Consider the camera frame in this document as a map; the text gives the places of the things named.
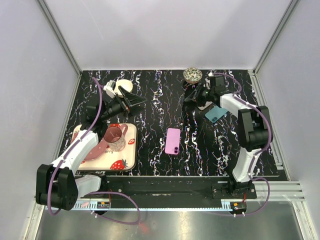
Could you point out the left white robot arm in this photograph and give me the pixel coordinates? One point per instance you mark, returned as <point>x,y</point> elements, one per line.
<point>56,185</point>

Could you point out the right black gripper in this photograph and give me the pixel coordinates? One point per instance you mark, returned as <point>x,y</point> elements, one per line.
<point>199,101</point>

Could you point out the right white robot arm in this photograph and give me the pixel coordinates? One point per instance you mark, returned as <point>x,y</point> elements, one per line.
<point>254,128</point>

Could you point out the black phone case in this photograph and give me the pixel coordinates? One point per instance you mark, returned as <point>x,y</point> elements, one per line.
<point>197,96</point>

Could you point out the right aluminium frame post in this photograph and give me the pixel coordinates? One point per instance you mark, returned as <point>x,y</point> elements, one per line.
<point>276,34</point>

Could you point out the aluminium frame post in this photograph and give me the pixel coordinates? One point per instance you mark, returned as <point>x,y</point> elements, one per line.
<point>276,34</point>
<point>58,34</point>

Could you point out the cream white bowl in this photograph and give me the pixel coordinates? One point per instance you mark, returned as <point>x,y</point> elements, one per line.
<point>125,84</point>

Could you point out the pink glass mug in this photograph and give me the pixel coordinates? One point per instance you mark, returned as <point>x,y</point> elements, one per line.
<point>115,137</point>

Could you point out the left aluminium frame post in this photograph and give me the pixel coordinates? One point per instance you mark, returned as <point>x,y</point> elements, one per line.
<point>58,34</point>

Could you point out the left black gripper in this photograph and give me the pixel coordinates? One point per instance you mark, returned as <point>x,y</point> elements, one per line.
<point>129,100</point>

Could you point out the patterned ceramic bowl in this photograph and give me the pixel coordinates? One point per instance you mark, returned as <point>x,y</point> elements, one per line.
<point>192,75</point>

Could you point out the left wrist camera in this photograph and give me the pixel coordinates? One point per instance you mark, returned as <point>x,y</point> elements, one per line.
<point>109,88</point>

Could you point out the black smartphone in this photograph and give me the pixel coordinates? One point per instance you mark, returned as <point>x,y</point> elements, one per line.
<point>215,114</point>

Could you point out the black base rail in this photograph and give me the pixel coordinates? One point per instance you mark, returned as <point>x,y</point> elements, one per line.
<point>177,192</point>

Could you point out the pink polka dot plate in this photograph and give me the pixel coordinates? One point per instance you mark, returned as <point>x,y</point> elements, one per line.
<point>97,151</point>

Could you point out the strawberry print tray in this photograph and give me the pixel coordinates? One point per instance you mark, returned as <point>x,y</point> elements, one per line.
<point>110,160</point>

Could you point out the purple smartphone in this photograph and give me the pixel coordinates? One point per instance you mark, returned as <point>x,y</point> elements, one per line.
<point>172,142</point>

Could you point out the pink phone case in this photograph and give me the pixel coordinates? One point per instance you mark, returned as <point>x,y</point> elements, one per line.
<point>201,108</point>

